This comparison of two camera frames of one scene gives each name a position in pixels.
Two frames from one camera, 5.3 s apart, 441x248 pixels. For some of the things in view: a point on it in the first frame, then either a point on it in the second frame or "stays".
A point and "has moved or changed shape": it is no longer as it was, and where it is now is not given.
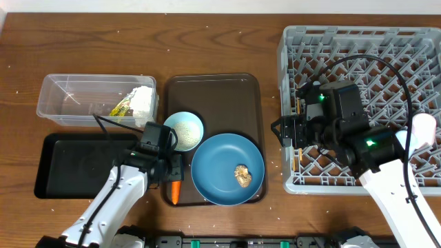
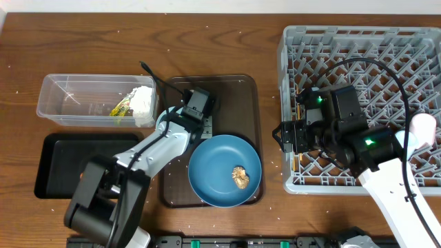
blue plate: x=213 y=166 stays
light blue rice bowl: x=188 y=127 has moved or changed shape
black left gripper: x=180 y=174 -> x=209 y=135
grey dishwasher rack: x=398 y=70 stays
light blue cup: x=402 y=137 stays
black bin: x=75 y=165 stays
